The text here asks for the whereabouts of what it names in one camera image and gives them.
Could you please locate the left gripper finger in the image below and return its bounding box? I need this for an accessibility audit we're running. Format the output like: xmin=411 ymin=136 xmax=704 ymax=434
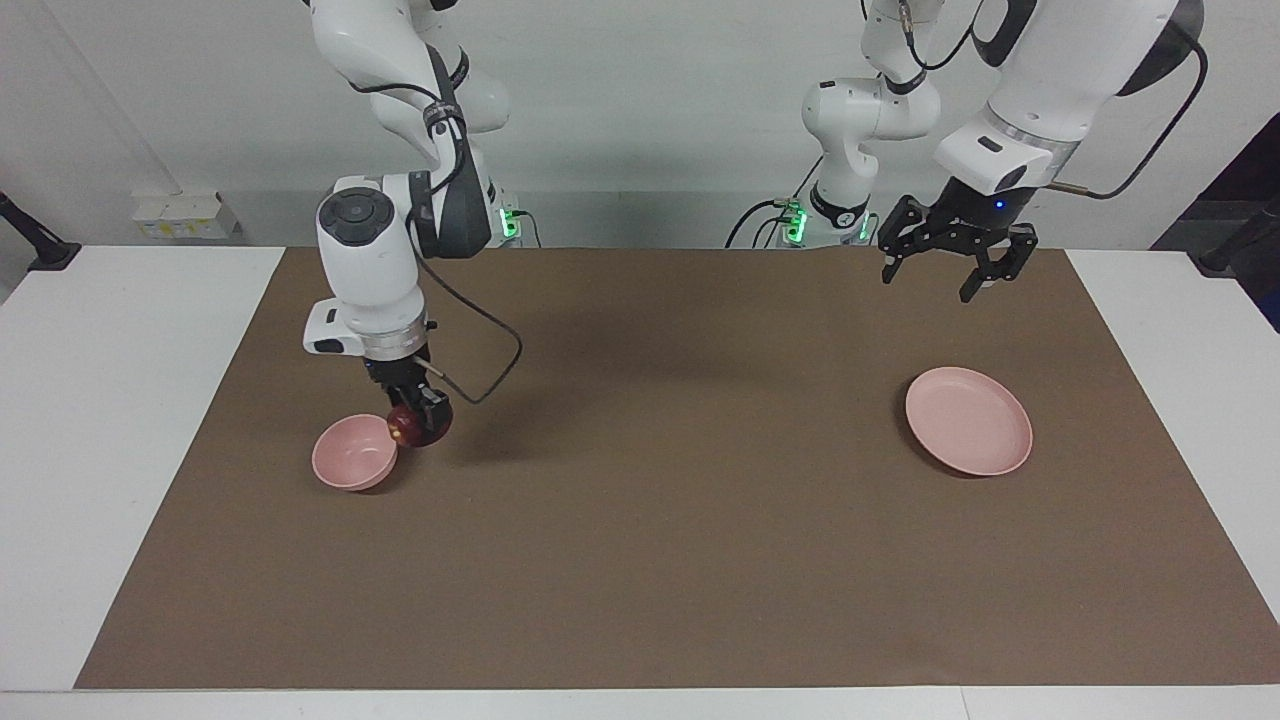
xmin=958 ymin=225 xmax=1039 ymax=304
xmin=878 ymin=195 xmax=931 ymax=286

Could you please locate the red apple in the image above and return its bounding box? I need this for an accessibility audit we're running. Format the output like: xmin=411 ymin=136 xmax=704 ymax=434
xmin=387 ymin=400 xmax=453 ymax=448

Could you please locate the pink bowl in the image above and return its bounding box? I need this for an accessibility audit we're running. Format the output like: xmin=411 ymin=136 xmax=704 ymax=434
xmin=311 ymin=414 xmax=399 ymax=492

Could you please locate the pink plate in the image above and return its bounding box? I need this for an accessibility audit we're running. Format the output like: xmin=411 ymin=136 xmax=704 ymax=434
xmin=905 ymin=367 xmax=1033 ymax=477

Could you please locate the brown table mat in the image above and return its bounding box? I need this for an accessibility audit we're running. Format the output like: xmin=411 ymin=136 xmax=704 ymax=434
xmin=73 ymin=247 xmax=1280 ymax=691

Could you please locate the black clamp stand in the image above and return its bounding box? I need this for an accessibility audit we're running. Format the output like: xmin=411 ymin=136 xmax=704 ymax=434
xmin=0 ymin=192 xmax=81 ymax=271
xmin=1195 ymin=200 xmax=1280 ymax=276

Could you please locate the dark cabinet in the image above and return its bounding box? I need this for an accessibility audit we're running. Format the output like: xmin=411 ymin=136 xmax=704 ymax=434
xmin=1150 ymin=112 xmax=1280 ymax=333

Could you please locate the white power box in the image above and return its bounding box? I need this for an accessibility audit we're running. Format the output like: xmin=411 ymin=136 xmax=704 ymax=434
xmin=132 ymin=190 xmax=239 ymax=241

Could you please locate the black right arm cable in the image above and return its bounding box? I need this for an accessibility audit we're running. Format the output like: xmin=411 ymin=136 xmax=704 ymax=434
xmin=345 ymin=40 xmax=524 ymax=406

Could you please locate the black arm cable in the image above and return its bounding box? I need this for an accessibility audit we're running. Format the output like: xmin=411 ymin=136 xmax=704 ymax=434
xmin=345 ymin=40 xmax=524 ymax=406
xmin=895 ymin=0 xmax=1209 ymax=199

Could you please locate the black left base cable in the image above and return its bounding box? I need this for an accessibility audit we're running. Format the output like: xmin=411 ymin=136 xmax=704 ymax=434
xmin=726 ymin=198 xmax=801 ymax=249

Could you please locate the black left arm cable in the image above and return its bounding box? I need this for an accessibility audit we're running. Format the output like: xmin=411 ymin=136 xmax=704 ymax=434
xmin=895 ymin=0 xmax=1209 ymax=199

